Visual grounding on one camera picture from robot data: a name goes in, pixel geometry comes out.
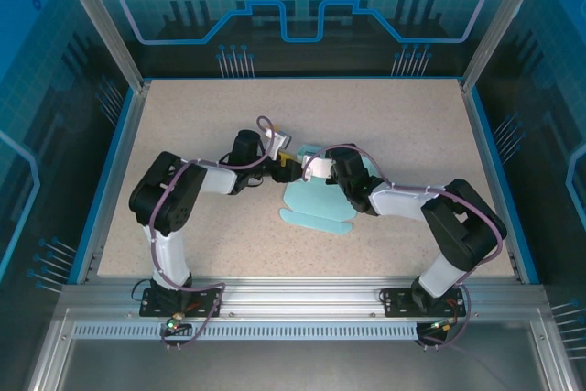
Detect aluminium mounting rail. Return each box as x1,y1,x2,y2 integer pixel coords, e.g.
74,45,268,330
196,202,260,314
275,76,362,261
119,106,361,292
59,275,550,324

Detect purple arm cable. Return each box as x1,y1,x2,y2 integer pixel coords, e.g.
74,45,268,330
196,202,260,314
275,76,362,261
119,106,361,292
301,144,505,351
146,115,278,351

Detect connector with green LED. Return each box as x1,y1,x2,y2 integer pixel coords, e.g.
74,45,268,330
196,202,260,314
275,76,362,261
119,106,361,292
425,316,460,333
165,311,192,333

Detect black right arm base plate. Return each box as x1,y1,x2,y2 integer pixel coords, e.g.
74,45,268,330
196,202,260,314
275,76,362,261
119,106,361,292
381,288,469,319

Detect slotted grey cable duct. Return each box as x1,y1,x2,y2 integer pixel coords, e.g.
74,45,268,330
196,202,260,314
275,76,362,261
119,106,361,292
71,321,421,342

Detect light blue paper box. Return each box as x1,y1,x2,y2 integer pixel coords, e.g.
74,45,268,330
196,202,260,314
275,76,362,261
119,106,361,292
277,143,368,237

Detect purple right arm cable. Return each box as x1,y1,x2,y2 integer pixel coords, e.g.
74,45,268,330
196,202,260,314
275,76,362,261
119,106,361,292
301,144,505,351

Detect aluminium frame post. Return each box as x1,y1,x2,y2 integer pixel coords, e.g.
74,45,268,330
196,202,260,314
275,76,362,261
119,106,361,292
459,0,554,93
50,0,153,92

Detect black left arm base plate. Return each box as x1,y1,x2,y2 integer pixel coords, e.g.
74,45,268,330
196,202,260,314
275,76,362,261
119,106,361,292
138,287,226,319

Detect aluminium side rail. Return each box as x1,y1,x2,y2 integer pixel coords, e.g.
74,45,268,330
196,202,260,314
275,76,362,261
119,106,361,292
75,81,153,286
457,79,524,285

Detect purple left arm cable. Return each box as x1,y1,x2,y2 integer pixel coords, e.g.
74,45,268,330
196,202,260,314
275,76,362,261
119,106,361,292
146,115,278,351

